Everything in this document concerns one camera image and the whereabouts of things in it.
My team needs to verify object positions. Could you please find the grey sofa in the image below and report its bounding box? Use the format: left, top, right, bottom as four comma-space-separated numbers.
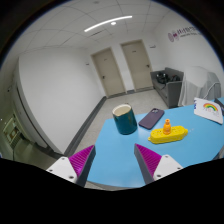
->
151, 67, 184, 108

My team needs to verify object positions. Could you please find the purple smartphone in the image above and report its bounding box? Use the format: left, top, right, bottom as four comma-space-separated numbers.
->
139, 108, 164, 130

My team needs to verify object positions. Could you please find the yellow power strip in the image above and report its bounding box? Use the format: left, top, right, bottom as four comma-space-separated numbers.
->
148, 126, 188, 144

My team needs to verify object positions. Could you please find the teal ceramic mug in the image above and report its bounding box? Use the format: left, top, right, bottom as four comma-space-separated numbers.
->
112, 104, 137, 135

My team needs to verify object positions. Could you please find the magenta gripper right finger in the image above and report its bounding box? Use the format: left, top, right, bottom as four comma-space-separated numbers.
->
134, 144, 182, 184

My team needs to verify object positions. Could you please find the beige door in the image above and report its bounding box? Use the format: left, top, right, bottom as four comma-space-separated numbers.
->
122, 40, 153, 90
92, 48, 125, 97

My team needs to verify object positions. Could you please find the white cloth covered chair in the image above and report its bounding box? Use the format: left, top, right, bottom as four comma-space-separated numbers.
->
178, 66, 221, 106

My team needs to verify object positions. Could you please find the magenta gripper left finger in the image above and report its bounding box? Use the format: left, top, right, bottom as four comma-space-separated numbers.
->
47, 145, 96, 187

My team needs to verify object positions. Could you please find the black bag on sofa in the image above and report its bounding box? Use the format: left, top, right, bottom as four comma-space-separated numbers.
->
156, 72, 180, 84

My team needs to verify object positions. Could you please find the long ceiling light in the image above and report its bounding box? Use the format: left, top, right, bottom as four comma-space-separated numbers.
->
84, 15, 133, 32

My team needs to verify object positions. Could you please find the white rainbow card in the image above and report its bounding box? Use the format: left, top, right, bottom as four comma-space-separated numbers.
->
194, 98, 223, 124

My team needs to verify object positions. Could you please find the orange charger plug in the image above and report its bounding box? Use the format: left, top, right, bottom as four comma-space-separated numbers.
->
163, 119, 171, 135

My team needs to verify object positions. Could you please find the left beige door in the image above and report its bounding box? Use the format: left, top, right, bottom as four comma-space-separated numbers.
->
92, 48, 125, 97

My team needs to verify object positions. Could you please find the right beige door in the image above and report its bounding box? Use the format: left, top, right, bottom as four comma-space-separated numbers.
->
122, 40, 153, 90

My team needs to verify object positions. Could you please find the wall logo sign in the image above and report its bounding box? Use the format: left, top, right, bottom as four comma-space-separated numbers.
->
168, 26, 200, 42

